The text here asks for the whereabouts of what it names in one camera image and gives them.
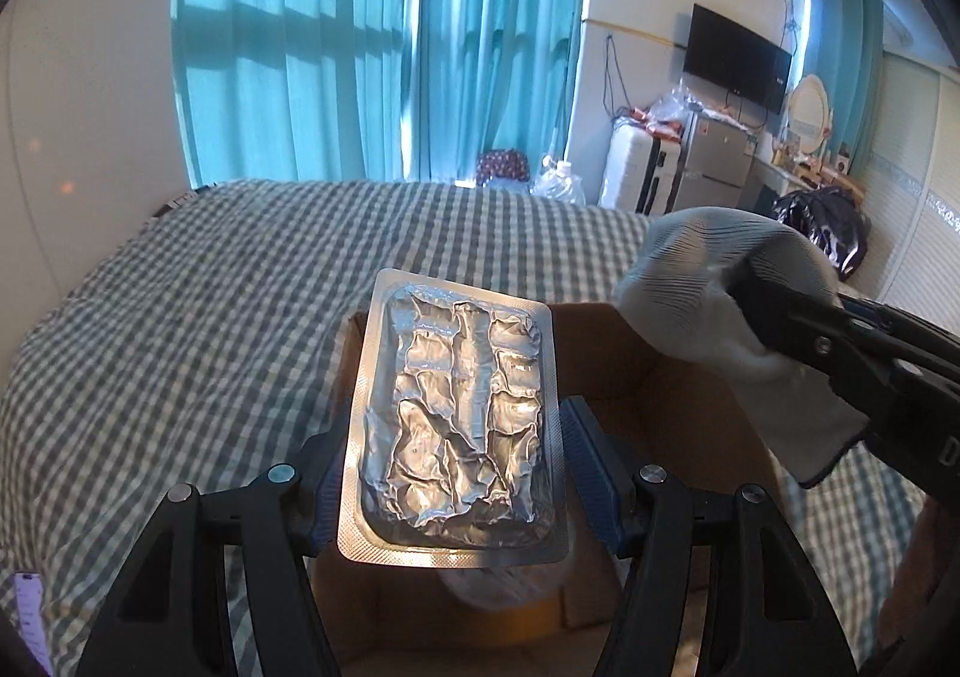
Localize white dressing table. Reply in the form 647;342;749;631
752;155;865;217

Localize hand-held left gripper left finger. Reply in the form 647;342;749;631
75;422;359;677

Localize white wardrobe door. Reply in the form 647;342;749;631
846;47;960;325

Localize white knitted sock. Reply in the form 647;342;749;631
613;206;871;489

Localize brown cardboard box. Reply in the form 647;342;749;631
311;302;809;677

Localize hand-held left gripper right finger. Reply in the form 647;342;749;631
559;396;860;677

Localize teal window curtain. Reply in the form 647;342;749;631
171;0;422;189
409;0;587;187

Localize narrow teal curtain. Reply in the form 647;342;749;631
801;0;887;177

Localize dark patterned bag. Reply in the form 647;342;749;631
475;149;530;187

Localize white suitcase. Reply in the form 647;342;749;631
598;118;688;214

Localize round white vanity mirror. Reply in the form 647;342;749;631
782;74;833;151

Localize silver foil blister pack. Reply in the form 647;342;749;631
336;267;572;569

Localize clear plastic bags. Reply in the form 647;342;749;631
643;83;704;139

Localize black wall television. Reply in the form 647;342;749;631
685;3;793;115

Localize black plastic bag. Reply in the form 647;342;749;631
771;186;872;282

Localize checkered bed blanket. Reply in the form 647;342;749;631
0;178;931;677

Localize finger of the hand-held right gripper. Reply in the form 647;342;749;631
739;272;960;484
838;296;960;379

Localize purple paper strip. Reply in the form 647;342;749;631
13;570;55;677

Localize pack of water bottles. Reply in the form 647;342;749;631
531;155;587;207

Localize silver mini fridge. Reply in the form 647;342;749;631
670;110;760;211

